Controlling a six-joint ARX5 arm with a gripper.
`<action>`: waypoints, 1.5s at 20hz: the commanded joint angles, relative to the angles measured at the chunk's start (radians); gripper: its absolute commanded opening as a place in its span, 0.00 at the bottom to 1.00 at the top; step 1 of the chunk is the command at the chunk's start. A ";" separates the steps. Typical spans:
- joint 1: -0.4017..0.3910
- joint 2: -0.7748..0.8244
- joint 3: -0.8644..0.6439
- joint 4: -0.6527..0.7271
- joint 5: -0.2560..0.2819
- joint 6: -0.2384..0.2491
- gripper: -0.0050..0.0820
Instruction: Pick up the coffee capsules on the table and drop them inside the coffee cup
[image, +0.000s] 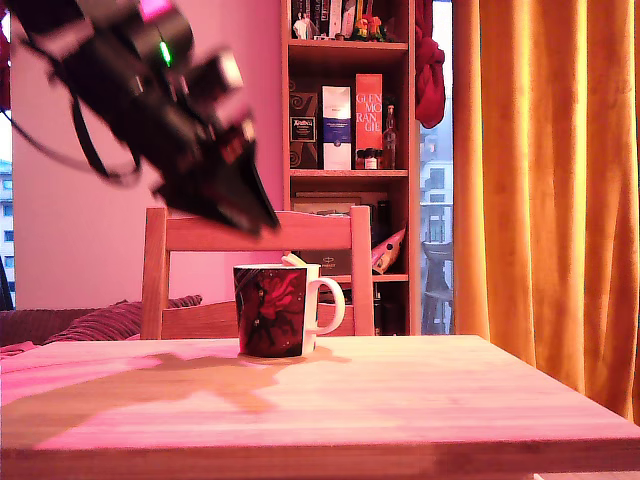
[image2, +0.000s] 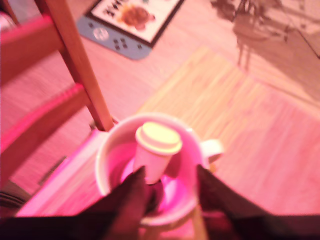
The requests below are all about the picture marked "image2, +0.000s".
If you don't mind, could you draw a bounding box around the wooden chair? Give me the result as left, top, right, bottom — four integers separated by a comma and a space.
0, 0, 118, 193

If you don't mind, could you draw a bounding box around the blue-grey flat controller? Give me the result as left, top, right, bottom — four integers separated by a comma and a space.
76, 14, 153, 61

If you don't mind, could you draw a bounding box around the red floral print mug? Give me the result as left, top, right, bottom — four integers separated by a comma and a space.
94, 112, 225, 228

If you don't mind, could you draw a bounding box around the white dark-bordered magazine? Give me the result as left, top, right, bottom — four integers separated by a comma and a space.
86, 0, 186, 48

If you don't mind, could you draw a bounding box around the white coffee capsule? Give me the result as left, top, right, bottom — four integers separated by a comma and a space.
133, 121, 183, 185

